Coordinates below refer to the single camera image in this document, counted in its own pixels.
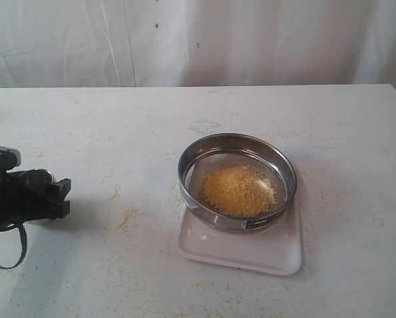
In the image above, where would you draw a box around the stainless steel cup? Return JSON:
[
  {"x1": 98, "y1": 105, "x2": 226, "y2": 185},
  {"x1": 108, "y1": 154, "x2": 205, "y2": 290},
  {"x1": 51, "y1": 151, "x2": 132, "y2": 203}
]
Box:
[{"x1": 20, "y1": 169, "x2": 54, "y2": 196}]

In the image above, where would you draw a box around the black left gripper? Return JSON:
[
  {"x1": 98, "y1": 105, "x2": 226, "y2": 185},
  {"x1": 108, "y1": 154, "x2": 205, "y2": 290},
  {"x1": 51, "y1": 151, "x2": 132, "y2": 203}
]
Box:
[{"x1": 0, "y1": 170, "x2": 71, "y2": 232}]

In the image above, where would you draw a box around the white backdrop curtain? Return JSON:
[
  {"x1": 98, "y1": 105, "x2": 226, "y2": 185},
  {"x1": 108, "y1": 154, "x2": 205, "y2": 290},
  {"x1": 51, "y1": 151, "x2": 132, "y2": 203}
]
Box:
[{"x1": 0, "y1": 1, "x2": 396, "y2": 87}]

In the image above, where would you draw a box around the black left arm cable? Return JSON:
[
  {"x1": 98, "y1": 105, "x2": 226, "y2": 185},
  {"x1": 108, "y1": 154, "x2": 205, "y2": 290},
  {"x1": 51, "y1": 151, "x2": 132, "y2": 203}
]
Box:
[{"x1": 0, "y1": 220, "x2": 29, "y2": 270}]

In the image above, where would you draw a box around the round stainless steel sieve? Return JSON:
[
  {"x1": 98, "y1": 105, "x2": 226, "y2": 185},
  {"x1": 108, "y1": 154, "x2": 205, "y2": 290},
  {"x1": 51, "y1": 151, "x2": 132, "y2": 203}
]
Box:
[{"x1": 178, "y1": 133, "x2": 297, "y2": 233}]

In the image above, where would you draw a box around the yellow grain powder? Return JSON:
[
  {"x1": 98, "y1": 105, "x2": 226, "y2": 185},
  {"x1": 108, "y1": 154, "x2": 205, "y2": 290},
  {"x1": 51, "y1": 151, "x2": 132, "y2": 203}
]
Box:
[{"x1": 201, "y1": 166, "x2": 277, "y2": 217}]

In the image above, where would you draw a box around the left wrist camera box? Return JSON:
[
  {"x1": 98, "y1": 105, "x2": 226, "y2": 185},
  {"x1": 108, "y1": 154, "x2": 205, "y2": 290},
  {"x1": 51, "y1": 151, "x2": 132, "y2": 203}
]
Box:
[{"x1": 0, "y1": 146, "x2": 21, "y2": 172}]

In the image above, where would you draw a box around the white square plastic tray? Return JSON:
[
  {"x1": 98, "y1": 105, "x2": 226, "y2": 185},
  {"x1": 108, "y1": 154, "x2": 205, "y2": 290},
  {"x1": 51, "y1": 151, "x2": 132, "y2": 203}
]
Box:
[{"x1": 177, "y1": 200, "x2": 302, "y2": 276}]

